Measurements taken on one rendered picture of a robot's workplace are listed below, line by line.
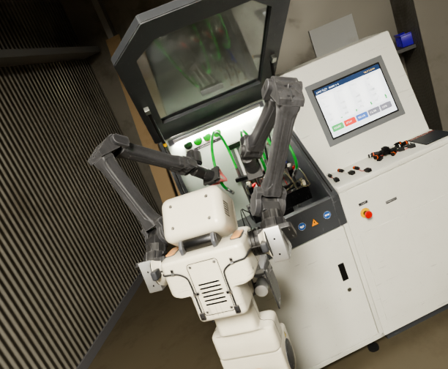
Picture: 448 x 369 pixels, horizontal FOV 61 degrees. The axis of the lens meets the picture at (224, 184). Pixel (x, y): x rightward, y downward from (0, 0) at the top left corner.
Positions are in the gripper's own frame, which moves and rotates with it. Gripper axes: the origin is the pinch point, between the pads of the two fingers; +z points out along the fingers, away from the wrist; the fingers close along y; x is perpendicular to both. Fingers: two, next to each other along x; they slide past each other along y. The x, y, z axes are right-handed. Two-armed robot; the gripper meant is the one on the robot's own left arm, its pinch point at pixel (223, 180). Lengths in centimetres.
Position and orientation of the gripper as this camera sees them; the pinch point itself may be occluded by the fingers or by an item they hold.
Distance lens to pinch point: 185.0
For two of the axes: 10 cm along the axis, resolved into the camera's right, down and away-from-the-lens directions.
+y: -7.1, 3.6, 6.1
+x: 0.9, 9.0, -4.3
